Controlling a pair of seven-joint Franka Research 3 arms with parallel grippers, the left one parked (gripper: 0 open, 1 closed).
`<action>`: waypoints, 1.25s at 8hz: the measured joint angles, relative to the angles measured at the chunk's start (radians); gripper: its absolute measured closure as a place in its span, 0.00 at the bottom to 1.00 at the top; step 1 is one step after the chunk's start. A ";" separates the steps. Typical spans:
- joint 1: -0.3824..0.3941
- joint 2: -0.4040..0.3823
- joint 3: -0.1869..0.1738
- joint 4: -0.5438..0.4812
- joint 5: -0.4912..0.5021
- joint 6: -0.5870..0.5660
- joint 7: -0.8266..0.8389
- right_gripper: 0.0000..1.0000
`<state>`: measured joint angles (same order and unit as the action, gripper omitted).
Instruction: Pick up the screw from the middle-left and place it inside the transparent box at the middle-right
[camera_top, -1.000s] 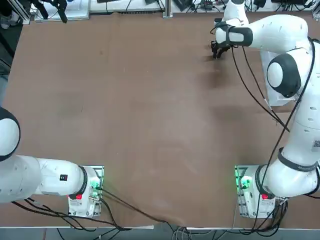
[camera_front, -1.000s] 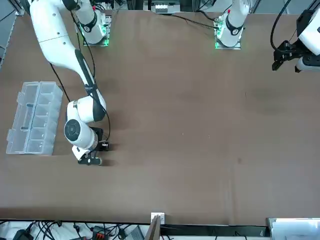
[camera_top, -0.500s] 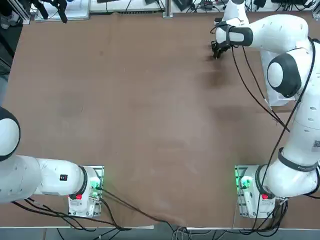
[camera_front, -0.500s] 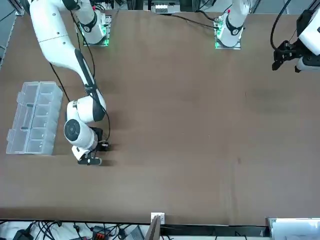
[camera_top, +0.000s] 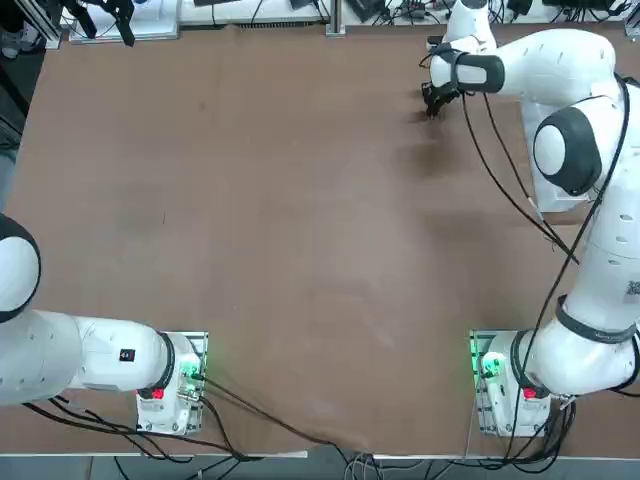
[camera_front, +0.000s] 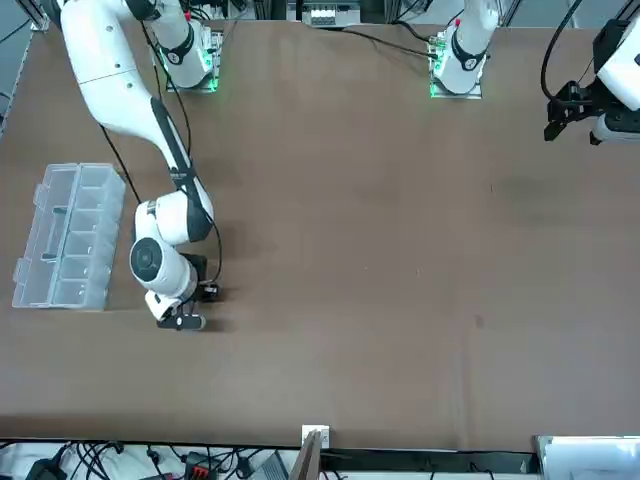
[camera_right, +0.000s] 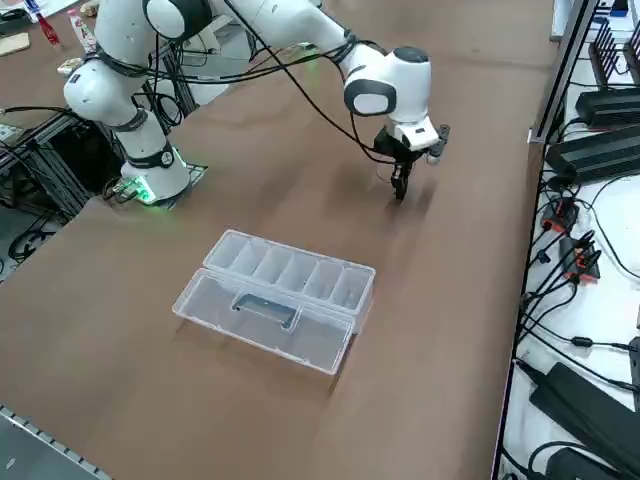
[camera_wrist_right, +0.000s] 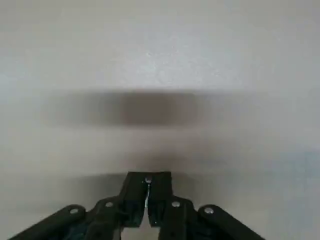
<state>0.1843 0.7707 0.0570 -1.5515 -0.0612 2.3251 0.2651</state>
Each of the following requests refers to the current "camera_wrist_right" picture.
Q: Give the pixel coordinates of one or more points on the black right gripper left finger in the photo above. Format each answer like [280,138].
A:
[112,215]

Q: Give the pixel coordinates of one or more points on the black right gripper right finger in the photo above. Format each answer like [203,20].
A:
[180,217]

